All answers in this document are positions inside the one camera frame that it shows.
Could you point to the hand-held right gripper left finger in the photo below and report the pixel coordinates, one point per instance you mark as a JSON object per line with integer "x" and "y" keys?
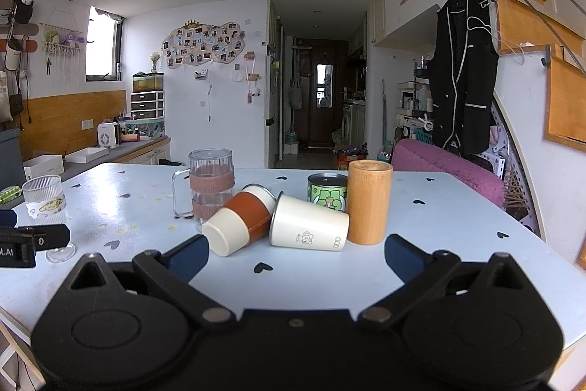
{"x": 190, "y": 257}

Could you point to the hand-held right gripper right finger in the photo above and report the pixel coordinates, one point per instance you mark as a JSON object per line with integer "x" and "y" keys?
{"x": 405, "y": 258}

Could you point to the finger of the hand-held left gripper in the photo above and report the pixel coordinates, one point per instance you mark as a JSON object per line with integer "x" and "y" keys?
{"x": 50, "y": 236}
{"x": 6, "y": 218}

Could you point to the cream cup with brown sleeve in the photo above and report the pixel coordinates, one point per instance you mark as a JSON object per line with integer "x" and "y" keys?
{"x": 238, "y": 219}

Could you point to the white cup with cartoon print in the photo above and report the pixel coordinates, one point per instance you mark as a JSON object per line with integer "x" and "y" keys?
{"x": 309, "y": 226}

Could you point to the bamboo cup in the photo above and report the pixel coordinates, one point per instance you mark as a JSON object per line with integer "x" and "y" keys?
{"x": 370, "y": 203}

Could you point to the green small case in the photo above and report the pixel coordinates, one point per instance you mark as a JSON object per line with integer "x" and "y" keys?
{"x": 9, "y": 195}

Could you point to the ribbed glass with yellow print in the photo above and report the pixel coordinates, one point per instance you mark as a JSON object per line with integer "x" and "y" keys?
{"x": 43, "y": 201}

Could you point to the white cardboard box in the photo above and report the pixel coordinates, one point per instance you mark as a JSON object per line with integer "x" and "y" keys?
{"x": 43, "y": 167}

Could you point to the glass mug with brown bands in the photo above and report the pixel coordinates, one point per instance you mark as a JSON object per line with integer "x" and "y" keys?
{"x": 211, "y": 185}

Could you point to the white flat tray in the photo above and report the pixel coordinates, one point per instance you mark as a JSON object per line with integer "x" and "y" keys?
{"x": 87, "y": 154}

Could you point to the pink upholstered chair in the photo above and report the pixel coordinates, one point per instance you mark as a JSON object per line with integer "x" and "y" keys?
{"x": 439, "y": 166}

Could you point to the green printed tin can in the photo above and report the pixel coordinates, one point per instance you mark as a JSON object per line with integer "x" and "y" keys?
{"x": 326, "y": 195}

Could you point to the white small appliance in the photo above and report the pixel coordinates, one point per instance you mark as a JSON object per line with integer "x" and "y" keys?
{"x": 107, "y": 135}

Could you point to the grey kitchen counter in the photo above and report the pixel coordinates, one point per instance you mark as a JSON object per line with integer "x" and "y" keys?
{"x": 137, "y": 146}

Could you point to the washing machine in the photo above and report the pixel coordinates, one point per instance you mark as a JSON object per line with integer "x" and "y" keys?
{"x": 353, "y": 123}

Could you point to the drawer organizer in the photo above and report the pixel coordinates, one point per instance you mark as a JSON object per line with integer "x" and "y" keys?
{"x": 147, "y": 104}

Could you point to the fish tank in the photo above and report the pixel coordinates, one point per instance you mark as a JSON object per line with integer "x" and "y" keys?
{"x": 148, "y": 82}

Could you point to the hanging mirror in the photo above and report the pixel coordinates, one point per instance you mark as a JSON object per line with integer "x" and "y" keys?
{"x": 323, "y": 85}

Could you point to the window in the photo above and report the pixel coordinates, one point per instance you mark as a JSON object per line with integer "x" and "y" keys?
{"x": 101, "y": 47}

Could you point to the black jacket with white trim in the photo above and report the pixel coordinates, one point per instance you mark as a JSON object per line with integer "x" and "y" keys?
{"x": 462, "y": 70}

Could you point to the cloud-shaped photo board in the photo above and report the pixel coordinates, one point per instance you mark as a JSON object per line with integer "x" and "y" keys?
{"x": 203, "y": 45}

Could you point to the wooden staircase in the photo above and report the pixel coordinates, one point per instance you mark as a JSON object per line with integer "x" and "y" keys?
{"x": 565, "y": 98}

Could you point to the white wall hanging rack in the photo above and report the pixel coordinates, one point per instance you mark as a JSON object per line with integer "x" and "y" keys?
{"x": 62, "y": 45}

